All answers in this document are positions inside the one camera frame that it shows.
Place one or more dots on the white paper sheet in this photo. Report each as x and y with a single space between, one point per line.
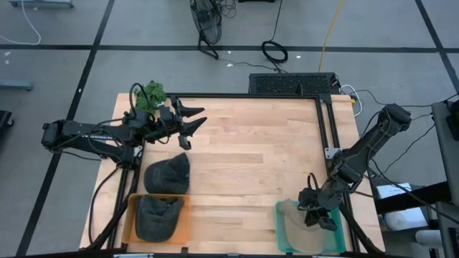
392 190

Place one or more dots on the white paper roll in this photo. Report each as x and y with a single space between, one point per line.
405 218

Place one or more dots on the teal plastic bin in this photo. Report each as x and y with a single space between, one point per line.
340 240

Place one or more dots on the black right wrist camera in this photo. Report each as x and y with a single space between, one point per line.
307 196

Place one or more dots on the black computer case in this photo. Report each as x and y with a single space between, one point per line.
294 84

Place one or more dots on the grey furniture foot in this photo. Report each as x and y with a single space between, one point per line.
41 3
16 85

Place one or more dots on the black aluminium table frame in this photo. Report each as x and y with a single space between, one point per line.
251 96

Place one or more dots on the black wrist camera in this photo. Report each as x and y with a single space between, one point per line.
165 113
307 196

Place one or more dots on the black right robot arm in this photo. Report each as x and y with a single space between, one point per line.
373 136

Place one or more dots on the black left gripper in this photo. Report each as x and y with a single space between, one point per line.
165 129

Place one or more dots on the black floor object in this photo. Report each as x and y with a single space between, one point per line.
5 120

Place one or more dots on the potted plant white pot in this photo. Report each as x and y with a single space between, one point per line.
154 93

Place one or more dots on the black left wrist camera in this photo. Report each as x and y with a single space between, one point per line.
165 113

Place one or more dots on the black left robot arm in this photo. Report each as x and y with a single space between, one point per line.
82 134

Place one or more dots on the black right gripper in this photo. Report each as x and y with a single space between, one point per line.
326 200

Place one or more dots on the black floor fan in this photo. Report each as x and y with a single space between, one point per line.
208 18

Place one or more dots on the beige cap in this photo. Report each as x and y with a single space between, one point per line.
290 211
305 240

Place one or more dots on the silver arm base bracket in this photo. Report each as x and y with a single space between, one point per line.
331 153
138 151

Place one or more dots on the orange plastic bin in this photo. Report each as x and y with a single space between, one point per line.
127 222

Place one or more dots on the black crossbeam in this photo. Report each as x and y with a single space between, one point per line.
412 197

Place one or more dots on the dark grey cap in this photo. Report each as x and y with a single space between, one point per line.
168 175
157 218

